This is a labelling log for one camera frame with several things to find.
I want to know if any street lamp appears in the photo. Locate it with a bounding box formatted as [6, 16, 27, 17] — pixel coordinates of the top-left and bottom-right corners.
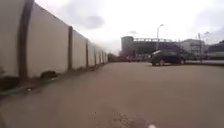
[155, 23, 165, 52]

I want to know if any pale building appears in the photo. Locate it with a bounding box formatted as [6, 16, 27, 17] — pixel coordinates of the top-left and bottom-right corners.
[179, 38, 224, 62]

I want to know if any brown dirt road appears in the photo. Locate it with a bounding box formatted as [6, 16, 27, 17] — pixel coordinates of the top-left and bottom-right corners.
[0, 61, 224, 128]

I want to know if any dark car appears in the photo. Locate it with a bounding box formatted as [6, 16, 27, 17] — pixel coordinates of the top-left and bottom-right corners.
[149, 49, 187, 67]

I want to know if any long pale concrete wall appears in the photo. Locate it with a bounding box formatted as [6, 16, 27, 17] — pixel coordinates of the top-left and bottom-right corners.
[0, 0, 109, 80]

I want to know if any building with round tower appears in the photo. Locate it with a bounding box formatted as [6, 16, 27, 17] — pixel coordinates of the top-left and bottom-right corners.
[120, 35, 181, 62]

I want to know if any weedy verge strip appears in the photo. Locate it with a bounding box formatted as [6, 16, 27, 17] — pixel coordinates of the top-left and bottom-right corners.
[0, 63, 108, 100]

